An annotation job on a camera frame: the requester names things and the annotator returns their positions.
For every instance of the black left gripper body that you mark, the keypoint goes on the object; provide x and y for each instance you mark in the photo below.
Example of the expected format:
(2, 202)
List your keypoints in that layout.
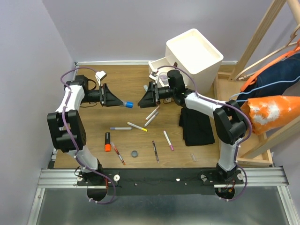
(102, 94)

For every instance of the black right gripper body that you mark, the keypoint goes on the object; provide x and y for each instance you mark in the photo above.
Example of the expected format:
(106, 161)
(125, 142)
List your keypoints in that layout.
(157, 96)

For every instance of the blue cap glue stick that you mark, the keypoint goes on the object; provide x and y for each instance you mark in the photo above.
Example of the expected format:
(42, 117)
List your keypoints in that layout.
(127, 104)

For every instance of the translucent purple cup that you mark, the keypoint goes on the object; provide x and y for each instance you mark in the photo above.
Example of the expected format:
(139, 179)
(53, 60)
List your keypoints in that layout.
(163, 79)

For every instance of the yellow tip marker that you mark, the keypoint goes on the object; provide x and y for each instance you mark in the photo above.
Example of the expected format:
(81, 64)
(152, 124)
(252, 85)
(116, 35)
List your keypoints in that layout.
(136, 126)

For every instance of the grey round cap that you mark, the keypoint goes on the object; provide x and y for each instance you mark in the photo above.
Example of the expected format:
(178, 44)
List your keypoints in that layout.
(134, 154)

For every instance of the white drawer cabinet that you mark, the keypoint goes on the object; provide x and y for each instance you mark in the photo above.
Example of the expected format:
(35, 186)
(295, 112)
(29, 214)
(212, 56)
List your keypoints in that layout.
(197, 56)

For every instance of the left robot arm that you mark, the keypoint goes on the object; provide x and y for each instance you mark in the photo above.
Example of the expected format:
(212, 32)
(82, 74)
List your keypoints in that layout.
(67, 130)

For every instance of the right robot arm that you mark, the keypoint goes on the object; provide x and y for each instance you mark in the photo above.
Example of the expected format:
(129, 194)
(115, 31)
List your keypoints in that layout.
(230, 122)

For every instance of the beige tip marker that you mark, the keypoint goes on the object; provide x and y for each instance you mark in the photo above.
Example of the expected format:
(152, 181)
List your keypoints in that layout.
(152, 113)

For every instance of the grey tip marker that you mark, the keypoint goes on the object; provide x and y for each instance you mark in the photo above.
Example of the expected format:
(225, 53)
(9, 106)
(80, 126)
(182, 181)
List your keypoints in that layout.
(151, 119)

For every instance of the pink tip marker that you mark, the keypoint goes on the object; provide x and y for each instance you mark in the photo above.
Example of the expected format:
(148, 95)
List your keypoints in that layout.
(168, 140)

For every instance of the orange black highlighter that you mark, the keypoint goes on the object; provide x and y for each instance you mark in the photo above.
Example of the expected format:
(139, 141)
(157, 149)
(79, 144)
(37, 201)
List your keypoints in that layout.
(107, 142)

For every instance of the dark purple pen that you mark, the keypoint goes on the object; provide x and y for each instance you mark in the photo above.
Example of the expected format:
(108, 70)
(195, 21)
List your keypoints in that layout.
(155, 151)

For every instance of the red pen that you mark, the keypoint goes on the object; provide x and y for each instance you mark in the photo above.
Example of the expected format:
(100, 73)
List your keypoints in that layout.
(119, 155)

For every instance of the black folded cloth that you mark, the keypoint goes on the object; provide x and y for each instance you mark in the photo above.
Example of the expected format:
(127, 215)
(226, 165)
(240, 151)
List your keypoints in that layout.
(196, 127)

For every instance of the small clear tube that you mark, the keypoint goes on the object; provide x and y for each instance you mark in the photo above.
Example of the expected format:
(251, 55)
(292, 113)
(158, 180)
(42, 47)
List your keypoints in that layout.
(193, 157)

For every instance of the black mounting base bar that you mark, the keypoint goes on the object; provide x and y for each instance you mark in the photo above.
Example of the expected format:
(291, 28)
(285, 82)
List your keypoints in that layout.
(160, 181)

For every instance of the wooden clothes rack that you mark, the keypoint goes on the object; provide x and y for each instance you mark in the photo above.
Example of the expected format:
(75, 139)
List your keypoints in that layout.
(255, 152)

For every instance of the orange white garment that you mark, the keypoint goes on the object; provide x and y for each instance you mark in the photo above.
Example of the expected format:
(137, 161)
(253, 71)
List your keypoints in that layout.
(267, 113)

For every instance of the dark blue jeans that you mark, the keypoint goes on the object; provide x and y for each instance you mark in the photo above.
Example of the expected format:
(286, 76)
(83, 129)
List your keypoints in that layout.
(287, 69)

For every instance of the wooden hanger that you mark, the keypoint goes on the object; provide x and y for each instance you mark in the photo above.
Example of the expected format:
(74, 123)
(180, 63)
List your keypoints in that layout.
(241, 76)

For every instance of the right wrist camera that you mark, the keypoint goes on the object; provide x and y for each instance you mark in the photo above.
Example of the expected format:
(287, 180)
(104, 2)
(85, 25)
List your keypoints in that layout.
(153, 75)

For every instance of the light blue wire hanger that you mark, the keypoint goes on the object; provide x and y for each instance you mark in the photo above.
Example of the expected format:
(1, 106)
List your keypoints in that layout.
(297, 79)

